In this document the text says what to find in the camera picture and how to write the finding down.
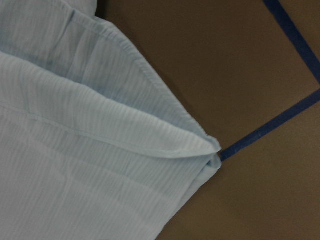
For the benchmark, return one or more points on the light blue button shirt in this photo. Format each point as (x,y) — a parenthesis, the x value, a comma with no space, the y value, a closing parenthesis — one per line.
(93,144)

